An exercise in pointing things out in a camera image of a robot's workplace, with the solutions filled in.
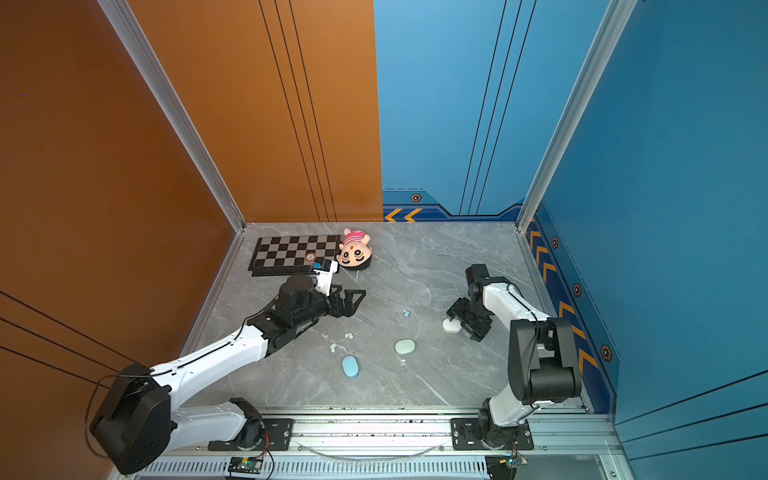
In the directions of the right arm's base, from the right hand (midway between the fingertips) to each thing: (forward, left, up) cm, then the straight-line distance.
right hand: (455, 324), depth 90 cm
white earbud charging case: (0, +1, -1) cm, 1 cm away
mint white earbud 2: (-3, +32, -1) cm, 32 cm away
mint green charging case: (-6, +15, -1) cm, 17 cm away
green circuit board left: (-34, +55, -5) cm, 65 cm away
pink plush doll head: (+23, +32, +7) cm, 40 cm away
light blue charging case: (-12, +31, 0) cm, 33 cm away
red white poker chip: (+25, +49, +3) cm, 55 cm away
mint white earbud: (-6, +37, -1) cm, 37 cm away
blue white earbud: (+5, +15, -1) cm, 16 cm away
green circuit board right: (-34, -10, -3) cm, 35 cm away
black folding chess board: (+26, +57, +3) cm, 63 cm away
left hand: (+3, +29, +15) cm, 33 cm away
